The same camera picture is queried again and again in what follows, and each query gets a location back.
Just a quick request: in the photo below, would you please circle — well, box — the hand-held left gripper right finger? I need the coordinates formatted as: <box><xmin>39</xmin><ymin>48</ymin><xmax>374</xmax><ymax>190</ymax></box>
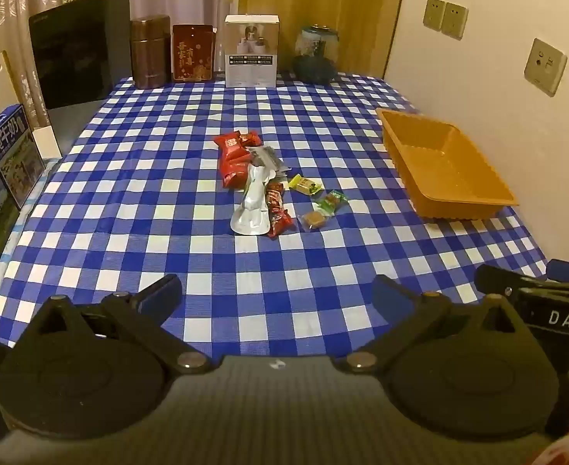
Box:
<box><xmin>333</xmin><ymin>274</ymin><xmax>541</xmax><ymax>376</ymax></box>

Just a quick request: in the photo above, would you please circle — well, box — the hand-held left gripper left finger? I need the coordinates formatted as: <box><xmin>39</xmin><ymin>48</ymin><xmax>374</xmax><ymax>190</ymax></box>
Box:
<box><xmin>15</xmin><ymin>274</ymin><xmax>213</xmax><ymax>377</ymax></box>

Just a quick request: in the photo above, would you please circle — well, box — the green candy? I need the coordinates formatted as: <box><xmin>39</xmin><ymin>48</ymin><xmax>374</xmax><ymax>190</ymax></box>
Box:
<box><xmin>313</xmin><ymin>189</ymin><xmax>349</xmax><ymax>217</ymax></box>

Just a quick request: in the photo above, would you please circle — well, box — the orange plastic tray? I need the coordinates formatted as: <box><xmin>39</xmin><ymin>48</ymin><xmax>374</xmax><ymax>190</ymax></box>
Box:
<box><xmin>375</xmin><ymin>107</ymin><xmax>520</xmax><ymax>221</ymax></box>

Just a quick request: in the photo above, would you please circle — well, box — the yellow candy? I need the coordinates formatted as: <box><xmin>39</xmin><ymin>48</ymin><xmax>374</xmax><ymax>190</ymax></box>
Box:
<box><xmin>287</xmin><ymin>174</ymin><xmax>324</xmax><ymax>196</ymax></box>

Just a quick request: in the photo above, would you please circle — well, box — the dark red brown snack packet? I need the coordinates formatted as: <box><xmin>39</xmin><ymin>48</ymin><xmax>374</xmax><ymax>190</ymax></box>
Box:
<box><xmin>264</xmin><ymin>179</ymin><xmax>296</xmax><ymax>239</ymax></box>

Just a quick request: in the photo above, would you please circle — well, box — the blue white checkered tablecloth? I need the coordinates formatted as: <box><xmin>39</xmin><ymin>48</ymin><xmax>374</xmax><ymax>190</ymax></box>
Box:
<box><xmin>0</xmin><ymin>72</ymin><xmax>551</xmax><ymax>365</ymax></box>

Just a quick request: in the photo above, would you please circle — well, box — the brown wrapped candy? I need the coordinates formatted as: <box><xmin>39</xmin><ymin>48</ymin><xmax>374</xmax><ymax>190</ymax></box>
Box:
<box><xmin>298</xmin><ymin>209</ymin><xmax>328</xmax><ymax>233</ymax></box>

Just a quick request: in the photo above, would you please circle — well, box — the silver foil packet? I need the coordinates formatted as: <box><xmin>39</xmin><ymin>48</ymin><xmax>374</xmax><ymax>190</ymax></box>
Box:
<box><xmin>229</xmin><ymin>164</ymin><xmax>276</xmax><ymax>237</ymax></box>

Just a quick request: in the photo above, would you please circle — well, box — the red white patterned clothing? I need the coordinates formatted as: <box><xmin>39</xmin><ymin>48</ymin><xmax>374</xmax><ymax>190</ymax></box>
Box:
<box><xmin>531</xmin><ymin>429</ymin><xmax>569</xmax><ymax>465</ymax></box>

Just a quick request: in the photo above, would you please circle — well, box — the grey foil packet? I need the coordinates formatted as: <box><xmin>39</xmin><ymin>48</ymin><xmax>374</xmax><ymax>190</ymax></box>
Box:
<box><xmin>247</xmin><ymin>144</ymin><xmax>291</xmax><ymax>176</ymax></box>

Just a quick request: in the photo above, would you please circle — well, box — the white cardboard piece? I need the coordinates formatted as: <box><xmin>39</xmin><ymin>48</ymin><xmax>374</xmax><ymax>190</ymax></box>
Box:
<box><xmin>33</xmin><ymin>125</ymin><xmax>63</xmax><ymax>161</ymax></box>

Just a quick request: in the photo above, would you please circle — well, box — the blue milk carton box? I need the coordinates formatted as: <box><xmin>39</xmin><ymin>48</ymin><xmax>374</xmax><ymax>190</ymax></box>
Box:
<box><xmin>0</xmin><ymin>103</ymin><xmax>46</xmax><ymax>212</ymax></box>

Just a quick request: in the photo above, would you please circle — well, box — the brown metal canister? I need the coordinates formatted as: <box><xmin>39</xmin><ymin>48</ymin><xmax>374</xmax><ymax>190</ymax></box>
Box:
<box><xmin>130</xmin><ymin>14</ymin><xmax>173</xmax><ymax>90</ymax></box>

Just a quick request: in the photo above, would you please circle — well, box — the red gold tin box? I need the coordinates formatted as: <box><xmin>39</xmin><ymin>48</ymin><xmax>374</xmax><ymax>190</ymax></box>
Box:
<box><xmin>171</xmin><ymin>24</ymin><xmax>216</xmax><ymax>83</ymax></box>

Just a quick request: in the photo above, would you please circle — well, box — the glass jar with green lid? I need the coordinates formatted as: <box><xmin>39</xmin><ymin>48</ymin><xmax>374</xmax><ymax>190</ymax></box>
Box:
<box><xmin>292</xmin><ymin>24</ymin><xmax>339</xmax><ymax>83</ymax></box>

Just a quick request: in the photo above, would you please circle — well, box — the black glossy panel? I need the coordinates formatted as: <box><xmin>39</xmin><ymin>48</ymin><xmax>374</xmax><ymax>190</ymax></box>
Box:
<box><xmin>28</xmin><ymin>0</ymin><xmax>133</xmax><ymax>158</ymax></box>

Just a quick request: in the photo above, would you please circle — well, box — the white product box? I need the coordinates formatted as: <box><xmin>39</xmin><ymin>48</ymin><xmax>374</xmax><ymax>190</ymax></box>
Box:
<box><xmin>223</xmin><ymin>14</ymin><xmax>280</xmax><ymax>89</ymax></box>

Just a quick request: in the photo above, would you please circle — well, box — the beige wall antenna socket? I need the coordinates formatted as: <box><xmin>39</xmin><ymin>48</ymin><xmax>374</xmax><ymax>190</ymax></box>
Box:
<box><xmin>523</xmin><ymin>37</ymin><xmax>569</xmax><ymax>98</ymax></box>

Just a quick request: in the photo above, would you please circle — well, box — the beige wall outlet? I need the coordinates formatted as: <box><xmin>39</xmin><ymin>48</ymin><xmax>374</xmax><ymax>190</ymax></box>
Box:
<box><xmin>423</xmin><ymin>0</ymin><xmax>446</xmax><ymax>30</ymax></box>
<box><xmin>441</xmin><ymin>2</ymin><xmax>469</xmax><ymax>40</ymax></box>

